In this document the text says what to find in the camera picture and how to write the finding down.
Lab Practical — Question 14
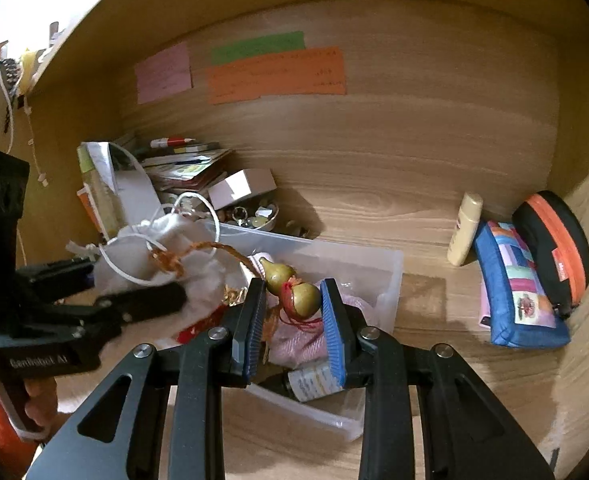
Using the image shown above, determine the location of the clear plastic storage bin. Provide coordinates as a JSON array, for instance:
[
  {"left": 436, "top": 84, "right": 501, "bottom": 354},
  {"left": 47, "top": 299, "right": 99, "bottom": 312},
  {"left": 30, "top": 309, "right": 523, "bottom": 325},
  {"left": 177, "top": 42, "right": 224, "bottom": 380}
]
[{"left": 221, "top": 224, "right": 403, "bottom": 441}]

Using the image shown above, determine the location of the pink sticky note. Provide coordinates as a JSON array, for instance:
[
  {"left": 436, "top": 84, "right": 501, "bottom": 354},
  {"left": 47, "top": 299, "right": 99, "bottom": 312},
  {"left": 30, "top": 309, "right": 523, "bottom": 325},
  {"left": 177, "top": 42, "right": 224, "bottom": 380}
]
[{"left": 134, "top": 41, "right": 192, "bottom": 105}]

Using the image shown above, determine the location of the stack of books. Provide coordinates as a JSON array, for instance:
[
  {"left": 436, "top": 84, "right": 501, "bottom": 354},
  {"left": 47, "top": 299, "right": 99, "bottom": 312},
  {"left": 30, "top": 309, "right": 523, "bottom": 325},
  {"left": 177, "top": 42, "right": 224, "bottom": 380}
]
[{"left": 140, "top": 142, "right": 234, "bottom": 192}]

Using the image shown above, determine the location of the white folded paper stand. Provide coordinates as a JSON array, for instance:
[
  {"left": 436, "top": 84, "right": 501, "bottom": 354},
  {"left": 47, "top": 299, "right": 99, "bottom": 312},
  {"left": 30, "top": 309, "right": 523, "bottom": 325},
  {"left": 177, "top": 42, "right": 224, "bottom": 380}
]
[{"left": 109, "top": 142, "right": 163, "bottom": 231}]

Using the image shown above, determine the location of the black pen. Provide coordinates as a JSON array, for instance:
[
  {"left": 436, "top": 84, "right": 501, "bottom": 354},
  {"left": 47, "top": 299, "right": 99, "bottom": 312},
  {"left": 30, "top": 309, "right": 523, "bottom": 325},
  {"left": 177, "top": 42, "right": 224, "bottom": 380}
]
[{"left": 549, "top": 448, "right": 560, "bottom": 472}]

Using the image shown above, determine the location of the green sticky note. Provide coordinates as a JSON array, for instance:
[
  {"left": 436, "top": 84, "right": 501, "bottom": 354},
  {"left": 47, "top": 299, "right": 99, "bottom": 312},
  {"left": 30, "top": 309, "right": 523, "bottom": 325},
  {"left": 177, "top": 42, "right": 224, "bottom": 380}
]
[{"left": 211, "top": 30, "right": 305, "bottom": 66}]

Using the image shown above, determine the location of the golden gourd charm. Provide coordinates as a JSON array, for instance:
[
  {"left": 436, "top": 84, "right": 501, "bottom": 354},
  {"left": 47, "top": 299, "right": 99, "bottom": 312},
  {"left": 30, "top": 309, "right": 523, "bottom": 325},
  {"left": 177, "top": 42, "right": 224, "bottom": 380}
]
[{"left": 151, "top": 242, "right": 323, "bottom": 333}]

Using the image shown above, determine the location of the small white cardboard box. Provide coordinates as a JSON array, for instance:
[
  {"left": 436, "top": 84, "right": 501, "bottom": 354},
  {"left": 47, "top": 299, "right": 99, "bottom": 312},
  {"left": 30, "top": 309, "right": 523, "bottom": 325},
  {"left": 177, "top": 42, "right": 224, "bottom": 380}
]
[{"left": 208, "top": 168, "right": 277, "bottom": 210}]

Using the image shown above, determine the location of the blue patchwork pencil case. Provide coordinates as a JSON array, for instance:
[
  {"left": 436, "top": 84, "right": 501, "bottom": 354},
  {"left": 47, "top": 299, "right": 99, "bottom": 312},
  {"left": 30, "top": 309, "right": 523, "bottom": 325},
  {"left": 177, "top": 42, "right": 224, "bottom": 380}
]
[{"left": 473, "top": 220, "right": 570, "bottom": 350}]

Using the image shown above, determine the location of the orange sticky note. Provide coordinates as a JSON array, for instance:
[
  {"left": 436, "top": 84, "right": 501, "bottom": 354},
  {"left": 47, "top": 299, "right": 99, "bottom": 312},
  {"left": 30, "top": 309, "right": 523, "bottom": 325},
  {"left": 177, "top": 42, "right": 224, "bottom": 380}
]
[{"left": 206, "top": 47, "right": 347, "bottom": 105}]

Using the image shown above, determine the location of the green glass jar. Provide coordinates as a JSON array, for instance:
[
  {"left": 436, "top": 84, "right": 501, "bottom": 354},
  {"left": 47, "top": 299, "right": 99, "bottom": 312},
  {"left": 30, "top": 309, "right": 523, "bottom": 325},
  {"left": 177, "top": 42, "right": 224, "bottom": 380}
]
[{"left": 259, "top": 361, "right": 342, "bottom": 403}]

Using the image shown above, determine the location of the cream lotion bottle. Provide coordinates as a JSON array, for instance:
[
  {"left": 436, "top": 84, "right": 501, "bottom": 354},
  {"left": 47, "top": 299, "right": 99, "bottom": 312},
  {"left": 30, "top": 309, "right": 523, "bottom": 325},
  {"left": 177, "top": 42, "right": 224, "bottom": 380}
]
[{"left": 447, "top": 192, "right": 483, "bottom": 266}]

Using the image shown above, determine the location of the black orange zip case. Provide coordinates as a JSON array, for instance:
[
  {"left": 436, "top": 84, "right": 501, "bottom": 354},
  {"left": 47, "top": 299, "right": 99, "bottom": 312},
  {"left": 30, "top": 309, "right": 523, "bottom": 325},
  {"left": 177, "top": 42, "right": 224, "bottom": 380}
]
[{"left": 511, "top": 190, "right": 589, "bottom": 320}]

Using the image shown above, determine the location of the white drawstring bag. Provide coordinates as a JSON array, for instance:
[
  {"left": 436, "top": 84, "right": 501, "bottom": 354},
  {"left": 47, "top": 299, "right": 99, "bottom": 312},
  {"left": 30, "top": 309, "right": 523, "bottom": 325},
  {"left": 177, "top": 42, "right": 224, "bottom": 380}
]
[{"left": 66, "top": 192, "right": 244, "bottom": 336}]

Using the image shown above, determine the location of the white charging cable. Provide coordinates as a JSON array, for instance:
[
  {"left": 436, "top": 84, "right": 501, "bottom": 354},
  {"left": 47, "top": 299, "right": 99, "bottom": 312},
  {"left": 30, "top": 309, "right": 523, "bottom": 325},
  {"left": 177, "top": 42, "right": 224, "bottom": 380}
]
[{"left": 0, "top": 58, "right": 50, "bottom": 189}]

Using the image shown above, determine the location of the person left hand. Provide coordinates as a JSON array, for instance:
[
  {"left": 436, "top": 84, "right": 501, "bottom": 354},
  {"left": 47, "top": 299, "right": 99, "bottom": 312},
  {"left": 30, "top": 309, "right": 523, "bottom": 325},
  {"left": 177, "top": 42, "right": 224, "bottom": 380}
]
[{"left": 24, "top": 377, "right": 58, "bottom": 428}]

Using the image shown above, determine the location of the red pouch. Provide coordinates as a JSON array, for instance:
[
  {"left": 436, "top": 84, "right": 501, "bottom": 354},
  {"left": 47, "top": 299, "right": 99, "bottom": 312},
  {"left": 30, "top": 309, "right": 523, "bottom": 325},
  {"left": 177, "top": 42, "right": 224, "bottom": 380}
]
[{"left": 173, "top": 304, "right": 230, "bottom": 344}]

